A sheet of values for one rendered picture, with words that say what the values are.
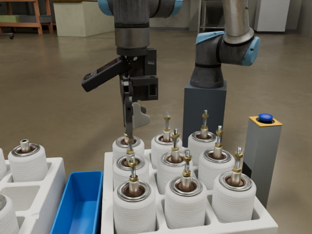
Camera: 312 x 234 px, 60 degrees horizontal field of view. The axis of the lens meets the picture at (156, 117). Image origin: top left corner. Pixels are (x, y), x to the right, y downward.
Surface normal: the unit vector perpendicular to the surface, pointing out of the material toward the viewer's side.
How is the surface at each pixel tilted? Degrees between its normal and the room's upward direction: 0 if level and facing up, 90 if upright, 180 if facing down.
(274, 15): 90
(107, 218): 0
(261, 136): 90
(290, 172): 0
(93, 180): 88
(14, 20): 90
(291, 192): 0
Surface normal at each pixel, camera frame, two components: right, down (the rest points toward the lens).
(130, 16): 0.04, 0.38
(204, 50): -0.60, 0.30
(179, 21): -0.24, 0.37
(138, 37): 0.39, 0.34
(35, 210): 0.00, -0.93
